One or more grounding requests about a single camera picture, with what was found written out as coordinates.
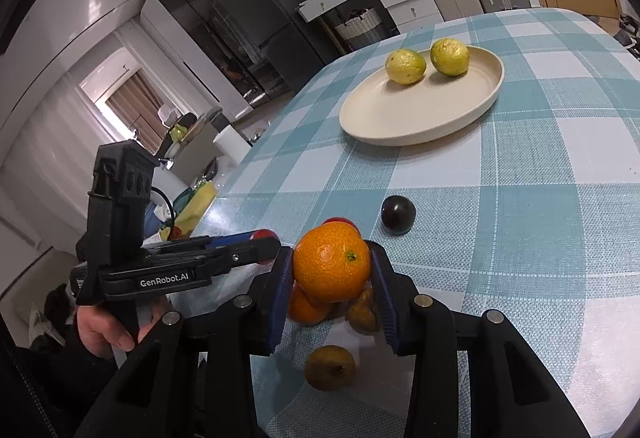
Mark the small brown kiwi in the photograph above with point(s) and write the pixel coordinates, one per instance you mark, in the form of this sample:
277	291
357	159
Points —
361	313
330	367

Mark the red tomato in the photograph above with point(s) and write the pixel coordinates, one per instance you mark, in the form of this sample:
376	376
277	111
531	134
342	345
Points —
342	223
264	234

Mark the person's left forearm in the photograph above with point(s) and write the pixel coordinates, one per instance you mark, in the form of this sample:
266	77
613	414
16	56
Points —
55	393

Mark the person's left hand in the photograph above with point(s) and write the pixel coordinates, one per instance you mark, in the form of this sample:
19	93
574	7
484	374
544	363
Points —
100	330

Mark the blue white checked tablecloth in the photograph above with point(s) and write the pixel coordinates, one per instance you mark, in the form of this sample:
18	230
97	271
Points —
525	218

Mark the dark purple plum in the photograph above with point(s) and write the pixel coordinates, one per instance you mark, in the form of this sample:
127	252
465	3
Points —
398	214

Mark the yellow cloth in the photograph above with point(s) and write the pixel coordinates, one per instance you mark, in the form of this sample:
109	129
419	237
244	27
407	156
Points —
197	205

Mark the dark grey refrigerator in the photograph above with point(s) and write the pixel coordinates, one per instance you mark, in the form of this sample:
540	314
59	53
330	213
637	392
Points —
260	18

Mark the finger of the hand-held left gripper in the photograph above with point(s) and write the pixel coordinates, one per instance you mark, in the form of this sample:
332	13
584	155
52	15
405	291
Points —
225	240
245	255

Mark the large orange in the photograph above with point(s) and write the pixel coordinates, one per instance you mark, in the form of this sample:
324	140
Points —
330	263

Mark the small orange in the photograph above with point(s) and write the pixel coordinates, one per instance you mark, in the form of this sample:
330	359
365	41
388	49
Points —
305	309

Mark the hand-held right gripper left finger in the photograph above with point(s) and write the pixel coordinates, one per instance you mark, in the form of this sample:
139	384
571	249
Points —
281	303

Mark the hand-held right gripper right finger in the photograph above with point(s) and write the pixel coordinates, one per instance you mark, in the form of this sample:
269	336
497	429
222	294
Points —
384	303

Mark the brown curtain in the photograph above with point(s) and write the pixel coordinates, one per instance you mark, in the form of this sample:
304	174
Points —
132	106

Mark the cream oval plate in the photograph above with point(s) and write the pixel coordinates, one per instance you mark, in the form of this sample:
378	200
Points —
425	108

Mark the yellow guava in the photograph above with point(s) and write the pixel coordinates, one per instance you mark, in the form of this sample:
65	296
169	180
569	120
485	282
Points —
405	66

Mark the green guava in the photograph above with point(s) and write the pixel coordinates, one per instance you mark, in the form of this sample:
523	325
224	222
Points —
449	57

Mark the white wicker basket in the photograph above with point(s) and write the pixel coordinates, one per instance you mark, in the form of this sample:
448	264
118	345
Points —
356	29

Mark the white glass door cabinet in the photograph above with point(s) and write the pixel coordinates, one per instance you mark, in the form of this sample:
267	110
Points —
185	18

